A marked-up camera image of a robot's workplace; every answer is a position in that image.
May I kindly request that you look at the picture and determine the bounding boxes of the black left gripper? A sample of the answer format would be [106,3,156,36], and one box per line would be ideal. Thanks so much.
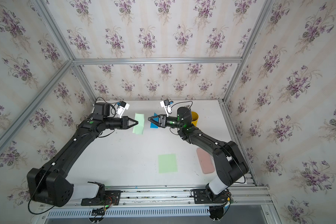
[101,116,138,130]

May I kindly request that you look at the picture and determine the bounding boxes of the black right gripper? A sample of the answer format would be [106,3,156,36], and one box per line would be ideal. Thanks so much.
[147,113,184,130]

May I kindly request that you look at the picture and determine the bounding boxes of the green paper sheet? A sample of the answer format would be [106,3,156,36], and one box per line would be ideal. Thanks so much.
[133,113,145,135]
[158,154,178,174]

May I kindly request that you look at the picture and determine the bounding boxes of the blue square paper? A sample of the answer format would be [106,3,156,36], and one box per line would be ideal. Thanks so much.
[148,113,160,128]

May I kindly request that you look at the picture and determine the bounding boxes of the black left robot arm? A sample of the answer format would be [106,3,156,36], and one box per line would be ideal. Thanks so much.
[27,101,139,207]

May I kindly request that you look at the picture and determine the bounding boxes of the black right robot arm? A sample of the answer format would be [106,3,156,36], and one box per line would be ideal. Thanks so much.
[148,107,249,195]

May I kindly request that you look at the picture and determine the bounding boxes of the yellow metal pencil bucket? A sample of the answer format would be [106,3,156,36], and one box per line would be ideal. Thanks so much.
[191,111,199,127]

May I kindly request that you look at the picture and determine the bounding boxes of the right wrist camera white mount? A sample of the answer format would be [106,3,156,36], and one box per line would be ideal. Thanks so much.
[160,99,173,116]

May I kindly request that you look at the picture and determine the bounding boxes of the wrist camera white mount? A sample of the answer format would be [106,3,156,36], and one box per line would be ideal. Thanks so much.
[116,101,130,118]
[160,99,173,116]

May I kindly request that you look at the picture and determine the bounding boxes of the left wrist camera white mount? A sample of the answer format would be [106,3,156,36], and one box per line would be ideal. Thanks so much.
[116,101,130,118]

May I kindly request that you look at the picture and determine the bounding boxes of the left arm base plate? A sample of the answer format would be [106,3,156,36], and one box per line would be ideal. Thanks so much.
[80,190,121,206]

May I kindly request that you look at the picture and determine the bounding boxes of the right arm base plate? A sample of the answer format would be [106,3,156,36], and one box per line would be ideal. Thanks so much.
[190,189,231,204]

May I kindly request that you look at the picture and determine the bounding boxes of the aluminium rail frame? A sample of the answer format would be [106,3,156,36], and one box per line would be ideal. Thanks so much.
[34,174,281,224]

